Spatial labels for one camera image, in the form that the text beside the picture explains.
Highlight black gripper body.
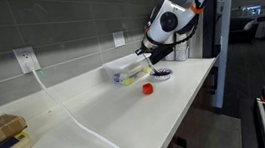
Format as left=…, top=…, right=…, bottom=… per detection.
left=147, top=43, right=177, bottom=66

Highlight silver spatula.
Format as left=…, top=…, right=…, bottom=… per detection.
left=141, top=50, right=160, bottom=76

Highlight dark brown bowl contents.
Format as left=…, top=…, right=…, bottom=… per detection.
left=151, top=68, right=172, bottom=78

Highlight patterned paper bowl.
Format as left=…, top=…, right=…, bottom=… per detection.
left=148, top=66, right=174, bottom=83

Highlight yellow sponge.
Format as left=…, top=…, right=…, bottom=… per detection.
left=121, top=77, right=137, bottom=87
left=142, top=66, right=152, bottom=75

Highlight small red block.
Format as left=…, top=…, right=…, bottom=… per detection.
left=141, top=82, right=155, bottom=96

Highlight clear lidded plastic container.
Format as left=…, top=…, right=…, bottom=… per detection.
left=100, top=51, right=157, bottom=89

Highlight blue white scrubber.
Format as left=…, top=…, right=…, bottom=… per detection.
left=111, top=72, right=125, bottom=85

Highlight black vented appliance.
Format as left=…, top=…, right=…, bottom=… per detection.
left=196, top=0, right=232, bottom=61

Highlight dark wooden base cabinet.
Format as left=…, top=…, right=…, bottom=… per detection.
left=148, top=57, right=229, bottom=148

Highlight dark background sofa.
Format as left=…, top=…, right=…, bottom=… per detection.
left=226, top=14, right=262, bottom=45

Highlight background computer monitor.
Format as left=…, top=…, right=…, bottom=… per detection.
left=240, top=3, right=264, bottom=18

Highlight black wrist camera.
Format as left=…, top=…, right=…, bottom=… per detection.
left=134, top=47, right=145, bottom=57

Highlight white power cable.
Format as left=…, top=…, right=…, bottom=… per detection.
left=30, top=58, right=139, bottom=148

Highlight white wall outlet with plug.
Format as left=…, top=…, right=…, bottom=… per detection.
left=12, top=44, right=43, bottom=76

